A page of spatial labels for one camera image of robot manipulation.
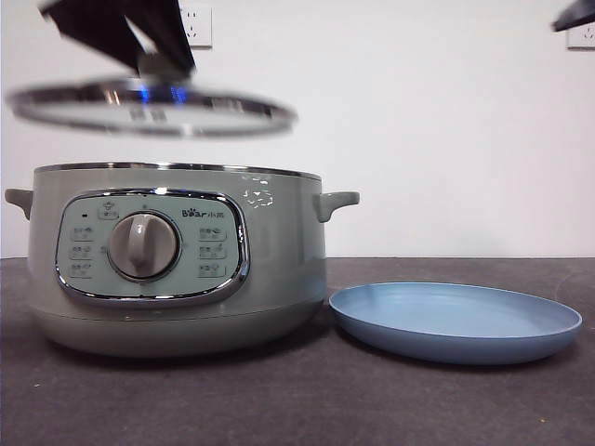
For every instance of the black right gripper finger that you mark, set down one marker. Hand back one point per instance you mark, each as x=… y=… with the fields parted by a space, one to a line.
x=578 y=16

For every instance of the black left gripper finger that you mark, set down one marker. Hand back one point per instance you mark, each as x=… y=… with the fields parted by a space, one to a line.
x=88 y=28
x=167 y=28

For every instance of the glass lid with steel rim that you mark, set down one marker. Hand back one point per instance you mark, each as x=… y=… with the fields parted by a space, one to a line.
x=223 y=100

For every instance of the pale green electric steamer pot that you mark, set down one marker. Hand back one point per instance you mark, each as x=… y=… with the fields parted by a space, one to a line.
x=279 y=260

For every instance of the blue round plate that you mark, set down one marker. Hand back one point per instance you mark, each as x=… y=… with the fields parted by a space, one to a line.
x=455 y=320

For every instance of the white wall socket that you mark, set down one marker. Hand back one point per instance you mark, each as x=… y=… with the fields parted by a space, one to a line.
x=200 y=28
x=581 y=41

